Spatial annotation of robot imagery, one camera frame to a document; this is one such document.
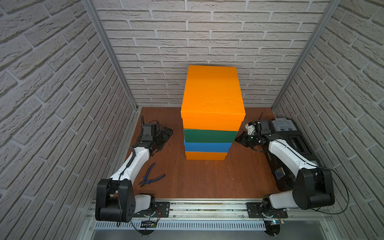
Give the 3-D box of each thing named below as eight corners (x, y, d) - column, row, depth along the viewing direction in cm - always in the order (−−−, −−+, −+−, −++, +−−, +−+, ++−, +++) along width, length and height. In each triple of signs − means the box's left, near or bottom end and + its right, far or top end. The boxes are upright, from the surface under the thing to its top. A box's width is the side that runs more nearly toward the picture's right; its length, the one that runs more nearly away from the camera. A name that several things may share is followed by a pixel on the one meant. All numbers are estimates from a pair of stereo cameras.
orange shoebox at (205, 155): (186, 162, 92) (185, 152, 83) (186, 159, 94) (185, 149, 84) (224, 162, 93) (227, 152, 83) (223, 159, 94) (227, 150, 84)
